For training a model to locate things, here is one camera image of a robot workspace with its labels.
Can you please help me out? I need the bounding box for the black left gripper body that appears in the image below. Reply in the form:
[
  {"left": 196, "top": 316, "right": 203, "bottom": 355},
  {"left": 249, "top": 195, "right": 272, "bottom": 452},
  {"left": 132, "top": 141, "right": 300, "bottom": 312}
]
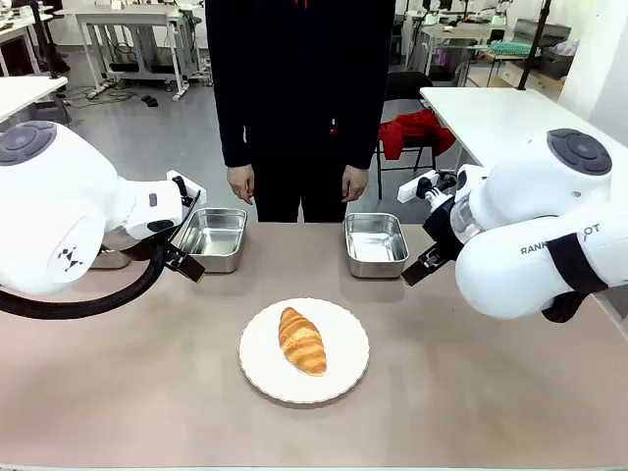
[{"left": 161, "top": 189, "right": 203, "bottom": 269}]

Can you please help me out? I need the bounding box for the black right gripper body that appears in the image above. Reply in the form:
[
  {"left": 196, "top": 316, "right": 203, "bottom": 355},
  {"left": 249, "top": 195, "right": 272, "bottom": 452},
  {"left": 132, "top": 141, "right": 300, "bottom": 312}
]
[{"left": 421, "top": 194, "right": 468, "bottom": 265}]

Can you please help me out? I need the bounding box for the golden croissant bread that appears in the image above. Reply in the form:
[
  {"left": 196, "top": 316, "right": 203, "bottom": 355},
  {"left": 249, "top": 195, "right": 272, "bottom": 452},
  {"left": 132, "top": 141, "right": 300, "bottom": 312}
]
[{"left": 278, "top": 306, "right": 329, "bottom": 378}]

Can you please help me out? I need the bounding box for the person's left forearm black sleeve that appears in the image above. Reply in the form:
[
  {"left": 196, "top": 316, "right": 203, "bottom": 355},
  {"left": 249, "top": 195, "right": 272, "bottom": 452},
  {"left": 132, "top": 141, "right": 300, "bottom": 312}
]
[{"left": 342, "top": 73, "right": 390, "bottom": 172}]

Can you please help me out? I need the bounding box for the person's right forearm black sleeve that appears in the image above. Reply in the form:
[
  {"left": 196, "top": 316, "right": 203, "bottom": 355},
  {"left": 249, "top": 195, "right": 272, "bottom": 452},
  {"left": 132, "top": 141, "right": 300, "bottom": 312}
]
[{"left": 213, "top": 73, "right": 255, "bottom": 171}]

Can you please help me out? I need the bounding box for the rectangular steel container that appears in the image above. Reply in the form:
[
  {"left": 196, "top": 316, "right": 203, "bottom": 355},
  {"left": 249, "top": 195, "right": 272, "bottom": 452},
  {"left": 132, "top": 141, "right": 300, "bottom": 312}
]
[
  {"left": 175, "top": 207, "right": 248, "bottom": 275},
  {"left": 343, "top": 212, "right": 410, "bottom": 280}
]

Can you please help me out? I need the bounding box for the person's right hand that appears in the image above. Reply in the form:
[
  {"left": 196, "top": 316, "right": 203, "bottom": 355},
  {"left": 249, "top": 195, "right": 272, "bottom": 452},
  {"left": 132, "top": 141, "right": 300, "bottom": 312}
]
[{"left": 227, "top": 163, "right": 256, "bottom": 205}]

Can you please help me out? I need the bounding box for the person's left hand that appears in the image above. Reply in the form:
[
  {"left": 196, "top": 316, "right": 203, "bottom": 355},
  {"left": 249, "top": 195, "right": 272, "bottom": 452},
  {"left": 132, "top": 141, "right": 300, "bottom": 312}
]
[{"left": 340, "top": 165, "right": 370, "bottom": 204}]

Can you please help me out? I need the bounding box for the red cloth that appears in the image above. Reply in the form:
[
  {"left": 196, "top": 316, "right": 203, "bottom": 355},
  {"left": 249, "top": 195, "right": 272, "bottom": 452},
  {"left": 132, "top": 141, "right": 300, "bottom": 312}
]
[{"left": 379, "top": 109, "right": 458, "bottom": 161}]

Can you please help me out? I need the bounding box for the large white side table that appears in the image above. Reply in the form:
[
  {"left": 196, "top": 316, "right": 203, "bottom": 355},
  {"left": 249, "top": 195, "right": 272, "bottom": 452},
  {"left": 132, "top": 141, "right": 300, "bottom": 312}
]
[{"left": 420, "top": 85, "right": 612, "bottom": 169}]

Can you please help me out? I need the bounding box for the white round plate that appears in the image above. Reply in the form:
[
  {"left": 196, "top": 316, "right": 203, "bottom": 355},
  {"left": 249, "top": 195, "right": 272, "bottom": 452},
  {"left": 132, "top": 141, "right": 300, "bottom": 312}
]
[{"left": 238, "top": 296, "right": 371, "bottom": 405}]

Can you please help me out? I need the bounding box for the black chair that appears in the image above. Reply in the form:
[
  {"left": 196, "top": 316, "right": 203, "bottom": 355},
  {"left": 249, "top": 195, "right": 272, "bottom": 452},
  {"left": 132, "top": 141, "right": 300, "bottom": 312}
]
[{"left": 376, "top": 71, "right": 460, "bottom": 200}]

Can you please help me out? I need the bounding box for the white power strip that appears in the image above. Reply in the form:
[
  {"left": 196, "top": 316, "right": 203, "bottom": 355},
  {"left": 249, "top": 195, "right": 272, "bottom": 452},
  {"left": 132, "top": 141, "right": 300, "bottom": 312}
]
[{"left": 86, "top": 81, "right": 118, "bottom": 100}]

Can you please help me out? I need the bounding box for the person in black clothing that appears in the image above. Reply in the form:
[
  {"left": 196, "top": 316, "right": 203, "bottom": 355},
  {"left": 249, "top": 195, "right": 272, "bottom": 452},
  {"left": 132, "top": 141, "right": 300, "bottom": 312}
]
[{"left": 204, "top": 0, "right": 396, "bottom": 225}]

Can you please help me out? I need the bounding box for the teal rack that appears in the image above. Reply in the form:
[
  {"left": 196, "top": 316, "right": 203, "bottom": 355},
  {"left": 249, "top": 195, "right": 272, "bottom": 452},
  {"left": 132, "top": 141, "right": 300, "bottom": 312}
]
[{"left": 487, "top": 40, "right": 535, "bottom": 57}]

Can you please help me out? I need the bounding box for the grey background workbench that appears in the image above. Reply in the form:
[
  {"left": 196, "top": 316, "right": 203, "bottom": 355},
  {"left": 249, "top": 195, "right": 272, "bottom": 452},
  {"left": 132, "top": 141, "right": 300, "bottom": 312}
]
[{"left": 418, "top": 23, "right": 494, "bottom": 76}]

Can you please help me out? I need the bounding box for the black stand pole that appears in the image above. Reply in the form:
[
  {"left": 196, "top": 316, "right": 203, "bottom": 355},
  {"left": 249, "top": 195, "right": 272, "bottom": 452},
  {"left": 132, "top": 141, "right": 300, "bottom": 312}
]
[
  {"left": 29, "top": 0, "right": 61, "bottom": 80},
  {"left": 517, "top": 0, "right": 551, "bottom": 92}
]

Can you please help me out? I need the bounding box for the small white side table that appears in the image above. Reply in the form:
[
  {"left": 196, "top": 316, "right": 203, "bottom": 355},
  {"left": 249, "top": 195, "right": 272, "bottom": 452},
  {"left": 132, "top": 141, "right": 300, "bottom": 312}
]
[{"left": 0, "top": 75, "right": 70, "bottom": 125}]

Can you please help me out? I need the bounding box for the white background desk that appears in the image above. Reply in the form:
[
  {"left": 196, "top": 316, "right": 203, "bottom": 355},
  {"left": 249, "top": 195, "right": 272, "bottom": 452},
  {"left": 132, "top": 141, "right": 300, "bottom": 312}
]
[{"left": 62, "top": 0, "right": 193, "bottom": 103}]

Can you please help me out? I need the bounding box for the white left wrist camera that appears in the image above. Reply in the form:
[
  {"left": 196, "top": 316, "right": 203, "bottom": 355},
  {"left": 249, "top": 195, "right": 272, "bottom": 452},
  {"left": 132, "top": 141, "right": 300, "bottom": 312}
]
[{"left": 165, "top": 169, "right": 206, "bottom": 196}]

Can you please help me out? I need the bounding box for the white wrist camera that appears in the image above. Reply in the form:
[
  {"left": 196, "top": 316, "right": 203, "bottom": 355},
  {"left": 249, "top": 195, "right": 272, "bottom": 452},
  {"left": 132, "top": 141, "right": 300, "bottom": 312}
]
[
  {"left": 397, "top": 170, "right": 439, "bottom": 203},
  {"left": 165, "top": 169, "right": 206, "bottom": 196}
]

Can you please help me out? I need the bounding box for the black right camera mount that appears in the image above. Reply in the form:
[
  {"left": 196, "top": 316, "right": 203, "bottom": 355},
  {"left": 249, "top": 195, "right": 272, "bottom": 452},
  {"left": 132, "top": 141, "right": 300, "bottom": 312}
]
[{"left": 416, "top": 171, "right": 458, "bottom": 200}]

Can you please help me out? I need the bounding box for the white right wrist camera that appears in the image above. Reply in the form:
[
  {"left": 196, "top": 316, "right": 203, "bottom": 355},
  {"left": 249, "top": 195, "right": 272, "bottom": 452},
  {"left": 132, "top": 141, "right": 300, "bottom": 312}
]
[{"left": 397, "top": 170, "right": 439, "bottom": 203}]

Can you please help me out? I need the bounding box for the black right arm cable strap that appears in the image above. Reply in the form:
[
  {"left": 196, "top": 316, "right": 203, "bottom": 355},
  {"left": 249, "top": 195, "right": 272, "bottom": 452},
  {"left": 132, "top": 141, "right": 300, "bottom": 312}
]
[{"left": 541, "top": 232, "right": 610, "bottom": 324}]

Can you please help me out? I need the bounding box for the black left arm cable sleeve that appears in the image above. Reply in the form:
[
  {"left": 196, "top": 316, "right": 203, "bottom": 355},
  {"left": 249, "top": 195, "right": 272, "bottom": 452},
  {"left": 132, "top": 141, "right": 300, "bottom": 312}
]
[{"left": 0, "top": 242, "right": 171, "bottom": 320}]

